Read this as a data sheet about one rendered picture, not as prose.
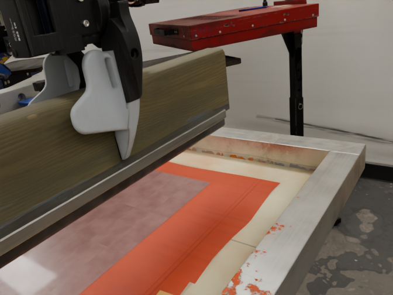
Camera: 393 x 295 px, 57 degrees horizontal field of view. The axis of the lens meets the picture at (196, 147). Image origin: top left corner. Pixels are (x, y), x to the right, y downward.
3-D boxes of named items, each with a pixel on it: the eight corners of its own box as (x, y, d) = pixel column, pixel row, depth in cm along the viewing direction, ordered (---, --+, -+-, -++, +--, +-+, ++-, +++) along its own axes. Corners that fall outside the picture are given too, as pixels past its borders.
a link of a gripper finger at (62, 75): (31, 164, 31) (4, 58, 27) (85, 139, 36) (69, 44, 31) (53, 175, 30) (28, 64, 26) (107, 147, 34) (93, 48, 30)
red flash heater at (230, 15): (262, 26, 189) (261, 2, 184) (326, 28, 149) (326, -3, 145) (151, 47, 168) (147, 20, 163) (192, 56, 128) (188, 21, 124)
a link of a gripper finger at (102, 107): (79, 182, 28) (35, 64, 25) (133, 152, 32) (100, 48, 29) (105, 185, 26) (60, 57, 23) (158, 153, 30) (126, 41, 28)
